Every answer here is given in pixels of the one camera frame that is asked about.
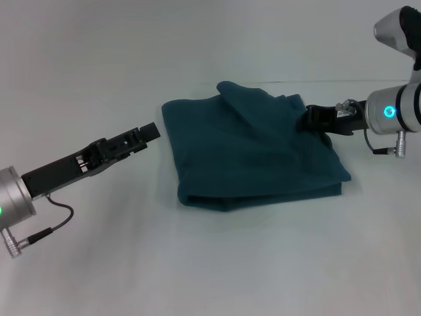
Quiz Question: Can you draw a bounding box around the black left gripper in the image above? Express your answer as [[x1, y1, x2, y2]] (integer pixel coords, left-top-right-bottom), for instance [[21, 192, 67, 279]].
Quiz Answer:
[[20, 121, 162, 202]]

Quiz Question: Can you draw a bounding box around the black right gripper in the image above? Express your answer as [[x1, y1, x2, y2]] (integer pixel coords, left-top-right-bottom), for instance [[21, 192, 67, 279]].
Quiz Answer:
[[295, 99, 371, 136]]

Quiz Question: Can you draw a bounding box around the teal blue shirt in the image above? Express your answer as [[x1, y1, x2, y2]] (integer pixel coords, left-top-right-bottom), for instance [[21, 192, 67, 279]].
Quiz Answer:
[[161, 80, 353, 213]]

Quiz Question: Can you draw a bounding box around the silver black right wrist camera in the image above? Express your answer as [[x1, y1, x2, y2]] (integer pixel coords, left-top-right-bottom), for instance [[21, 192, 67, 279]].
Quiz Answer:
[[372, 5, 421, 87]]

